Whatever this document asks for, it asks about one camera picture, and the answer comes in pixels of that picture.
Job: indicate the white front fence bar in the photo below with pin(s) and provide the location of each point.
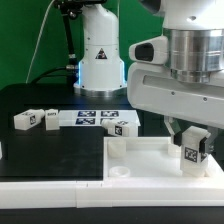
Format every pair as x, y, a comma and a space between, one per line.
113, 192

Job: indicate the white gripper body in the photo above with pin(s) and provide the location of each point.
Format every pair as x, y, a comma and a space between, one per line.
151, 88

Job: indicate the white square tabletop part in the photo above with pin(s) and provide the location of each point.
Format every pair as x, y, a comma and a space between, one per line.
146, 159

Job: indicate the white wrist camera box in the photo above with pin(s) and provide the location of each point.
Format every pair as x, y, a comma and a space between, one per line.
152, 51

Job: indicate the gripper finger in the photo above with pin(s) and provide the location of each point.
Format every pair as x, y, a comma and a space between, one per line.
174, 129
207, 143

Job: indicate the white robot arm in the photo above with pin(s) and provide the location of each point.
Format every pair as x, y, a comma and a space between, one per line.
180, 74

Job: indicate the white tag base sheet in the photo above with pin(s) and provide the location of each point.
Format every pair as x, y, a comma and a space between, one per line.
95, 117

